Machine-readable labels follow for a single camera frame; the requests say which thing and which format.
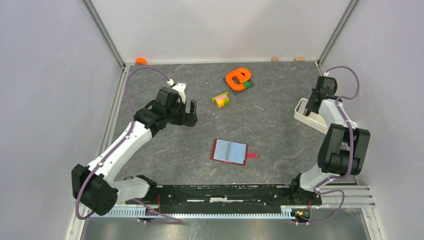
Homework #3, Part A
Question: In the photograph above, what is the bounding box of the red leather card holder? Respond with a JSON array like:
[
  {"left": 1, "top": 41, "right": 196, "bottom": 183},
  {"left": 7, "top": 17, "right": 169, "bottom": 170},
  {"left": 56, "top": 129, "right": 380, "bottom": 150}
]
[{"left": 210, "top": 139, "right": 259, "bottom": 166}]

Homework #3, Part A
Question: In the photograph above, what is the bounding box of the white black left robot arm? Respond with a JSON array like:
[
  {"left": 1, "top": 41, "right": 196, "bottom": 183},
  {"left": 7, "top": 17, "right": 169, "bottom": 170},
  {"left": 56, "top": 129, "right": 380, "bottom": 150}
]
[{"left": 71, "top": 82, "right": 198, "bottom": 216}]

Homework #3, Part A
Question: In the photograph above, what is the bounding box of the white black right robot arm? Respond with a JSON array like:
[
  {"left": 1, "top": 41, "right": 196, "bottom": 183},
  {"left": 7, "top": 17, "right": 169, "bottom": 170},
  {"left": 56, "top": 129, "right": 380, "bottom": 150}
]
[{"left": 288, "top": 76, "right": 371, "bottom": 204}]

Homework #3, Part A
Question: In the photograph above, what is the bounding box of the colourful block stack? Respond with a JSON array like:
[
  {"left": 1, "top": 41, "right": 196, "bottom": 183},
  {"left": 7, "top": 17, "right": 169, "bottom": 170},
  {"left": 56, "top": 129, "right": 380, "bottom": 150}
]
[{"left": 211, "top": 91, "right": 230, "bottom": 108}]

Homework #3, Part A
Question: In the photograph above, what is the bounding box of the white plastic tray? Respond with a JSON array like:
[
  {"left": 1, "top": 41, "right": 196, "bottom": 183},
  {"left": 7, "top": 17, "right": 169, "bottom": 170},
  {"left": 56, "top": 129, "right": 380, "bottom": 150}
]
[{"left": 293, "top": 98, "right": 328, "bottom": 134}]

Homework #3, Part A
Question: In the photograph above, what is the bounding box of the wooden block right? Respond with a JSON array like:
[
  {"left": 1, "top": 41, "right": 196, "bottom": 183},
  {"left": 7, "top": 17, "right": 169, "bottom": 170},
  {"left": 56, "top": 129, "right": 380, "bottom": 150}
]
[{"left": 294, "top": 56, "right": 305, "bottom": 62}]

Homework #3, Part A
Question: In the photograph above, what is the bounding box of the orange round cap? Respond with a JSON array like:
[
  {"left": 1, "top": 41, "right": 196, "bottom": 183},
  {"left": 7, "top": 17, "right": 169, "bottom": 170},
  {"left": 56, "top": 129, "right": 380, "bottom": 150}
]
[{"left": 134, "top": 57, "right": 147, "bottom": 66}]

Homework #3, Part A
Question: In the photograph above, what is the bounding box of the orange letter e shape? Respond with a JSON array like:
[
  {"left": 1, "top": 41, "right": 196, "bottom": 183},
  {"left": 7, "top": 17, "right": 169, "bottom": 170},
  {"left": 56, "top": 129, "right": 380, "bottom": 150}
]
[{"left": 224, "top": 68, "right": 252, "bottom": 93}]

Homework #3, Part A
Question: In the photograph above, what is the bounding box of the green small block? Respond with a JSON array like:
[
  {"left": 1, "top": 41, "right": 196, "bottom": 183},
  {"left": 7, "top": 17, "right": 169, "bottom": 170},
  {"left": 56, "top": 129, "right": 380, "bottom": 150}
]
[{"left": 243, "top": 81, "right": 252, "bottom": 89}]

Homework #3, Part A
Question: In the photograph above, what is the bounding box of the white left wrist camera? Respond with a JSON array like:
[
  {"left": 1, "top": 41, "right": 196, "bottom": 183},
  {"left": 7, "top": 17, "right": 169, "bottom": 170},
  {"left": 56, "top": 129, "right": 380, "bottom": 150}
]
[{"left": 166, "top": 78, "right": 187, "bottom": 104}]

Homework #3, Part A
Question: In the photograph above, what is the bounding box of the dark square base plate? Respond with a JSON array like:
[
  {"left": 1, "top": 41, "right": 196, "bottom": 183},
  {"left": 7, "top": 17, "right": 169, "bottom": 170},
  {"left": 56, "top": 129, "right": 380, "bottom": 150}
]
[{"left": 222, "top": 77, "right": 255, "bottom": 95}]

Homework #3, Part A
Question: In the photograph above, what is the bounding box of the grey slotted cable duct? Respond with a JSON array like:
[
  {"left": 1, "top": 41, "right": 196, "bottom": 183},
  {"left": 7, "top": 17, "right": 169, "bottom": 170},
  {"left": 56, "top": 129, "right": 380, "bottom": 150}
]
[{"left": 86, "top": 206, "right": 294, "bottom": 220}]

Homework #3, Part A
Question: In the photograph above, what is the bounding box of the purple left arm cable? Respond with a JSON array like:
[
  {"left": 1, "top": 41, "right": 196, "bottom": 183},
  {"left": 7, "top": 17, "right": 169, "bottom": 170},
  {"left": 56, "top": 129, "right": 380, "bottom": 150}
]
[{"left": 75, "top": 65, "right": 184, "bottom": 226}]

